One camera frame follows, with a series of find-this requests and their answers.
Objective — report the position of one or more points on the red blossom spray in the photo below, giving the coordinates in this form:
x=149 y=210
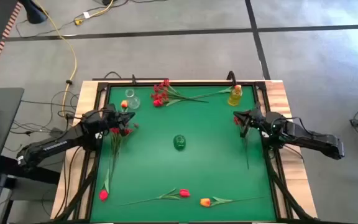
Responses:
x=117 y=130
x=158 y=96
x=236 y=120

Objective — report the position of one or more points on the yellow glass vase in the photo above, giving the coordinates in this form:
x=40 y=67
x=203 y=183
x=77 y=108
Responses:
x=234 y=99

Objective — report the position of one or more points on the black aluminium table frame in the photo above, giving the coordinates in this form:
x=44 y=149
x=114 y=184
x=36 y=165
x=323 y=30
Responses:
x=197 y=84

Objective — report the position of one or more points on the black desk foot beam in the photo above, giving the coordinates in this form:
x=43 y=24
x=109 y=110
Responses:
x=39 y=175

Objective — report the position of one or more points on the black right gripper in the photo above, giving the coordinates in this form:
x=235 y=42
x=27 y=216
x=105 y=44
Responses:
x=258 y=123

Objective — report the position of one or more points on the green glass vase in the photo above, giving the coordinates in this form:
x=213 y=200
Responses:
x=179 y=142

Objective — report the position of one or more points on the black frame clamp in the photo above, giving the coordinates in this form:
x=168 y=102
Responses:
x=231 y=76
x=133 y=80

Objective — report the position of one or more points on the green table mat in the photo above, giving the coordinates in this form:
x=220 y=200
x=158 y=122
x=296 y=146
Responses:
x=197 y=174

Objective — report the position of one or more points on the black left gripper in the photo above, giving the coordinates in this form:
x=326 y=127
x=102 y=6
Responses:
x=113 y=119

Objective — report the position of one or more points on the black diagonal frame strut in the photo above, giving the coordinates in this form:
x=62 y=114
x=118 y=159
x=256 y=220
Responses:
x=79 y=193
x=286 y=194

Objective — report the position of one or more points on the black lamp base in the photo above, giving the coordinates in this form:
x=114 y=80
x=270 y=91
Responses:
x=34 y=14

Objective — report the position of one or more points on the clear glass vase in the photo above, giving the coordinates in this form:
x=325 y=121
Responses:
x=134 y=102

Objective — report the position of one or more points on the dark grey desk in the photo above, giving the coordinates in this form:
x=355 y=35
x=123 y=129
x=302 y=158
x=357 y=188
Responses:
x=2 y=130

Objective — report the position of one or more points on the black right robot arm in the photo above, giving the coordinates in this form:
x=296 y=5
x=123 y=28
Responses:
x=309 y=140

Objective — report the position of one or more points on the grey power adapter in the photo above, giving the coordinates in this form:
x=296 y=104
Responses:
x=56 y=132

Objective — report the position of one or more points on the thin black bar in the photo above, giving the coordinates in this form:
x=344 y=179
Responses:
x=120 y=79

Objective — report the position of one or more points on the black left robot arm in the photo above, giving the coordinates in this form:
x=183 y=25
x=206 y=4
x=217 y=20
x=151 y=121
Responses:
x=61 y=143

